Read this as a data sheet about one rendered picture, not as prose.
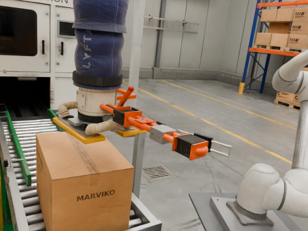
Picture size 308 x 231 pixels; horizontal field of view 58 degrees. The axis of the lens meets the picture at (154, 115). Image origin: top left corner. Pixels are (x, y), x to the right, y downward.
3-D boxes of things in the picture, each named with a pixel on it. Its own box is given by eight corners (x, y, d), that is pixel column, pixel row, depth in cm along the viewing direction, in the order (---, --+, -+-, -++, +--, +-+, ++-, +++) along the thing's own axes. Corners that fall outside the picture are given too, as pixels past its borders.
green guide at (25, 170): (-3, 118, 310) (-3, 110, 307) (8, 117, 315) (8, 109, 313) (14, 189, 181) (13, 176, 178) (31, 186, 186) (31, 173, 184)
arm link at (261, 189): (234, 192, 149) (246, 155, 143) (269, 202, 146) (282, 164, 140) (236, 208, 134) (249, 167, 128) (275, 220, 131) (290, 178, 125)
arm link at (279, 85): (279, 59, 149) (306, 65, 146) (269, 74, 166) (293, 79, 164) (275, 81, 146) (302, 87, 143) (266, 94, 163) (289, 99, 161)
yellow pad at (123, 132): (87, 117, 150) (87, 108, 148) (103, 115, 156) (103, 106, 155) (123, 137, 125) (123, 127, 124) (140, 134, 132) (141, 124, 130)
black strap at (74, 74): (63, 78, 129) (63, 69, 128) (107, 77, 144) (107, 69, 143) (87, 87, 113) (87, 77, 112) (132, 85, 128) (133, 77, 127)
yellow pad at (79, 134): (52, 121, 137) (52, 111, 136) (71, 118, 144) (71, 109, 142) (84, 145, 113) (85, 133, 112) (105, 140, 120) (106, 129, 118)
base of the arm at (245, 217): (250, 200, 156) (253, 191, 155) (274, 226, 136) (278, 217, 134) (221, 198, 152) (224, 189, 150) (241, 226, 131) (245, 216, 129)
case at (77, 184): (36, 190, 183) (35, 133, 172) (95, 180, 202) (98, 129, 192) (52, 254, 133) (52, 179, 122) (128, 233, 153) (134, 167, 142)
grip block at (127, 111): (111, 121, 114) (112, 107, 112) (130, 118, 120) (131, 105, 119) (123, 127, 108) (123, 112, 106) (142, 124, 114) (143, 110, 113)
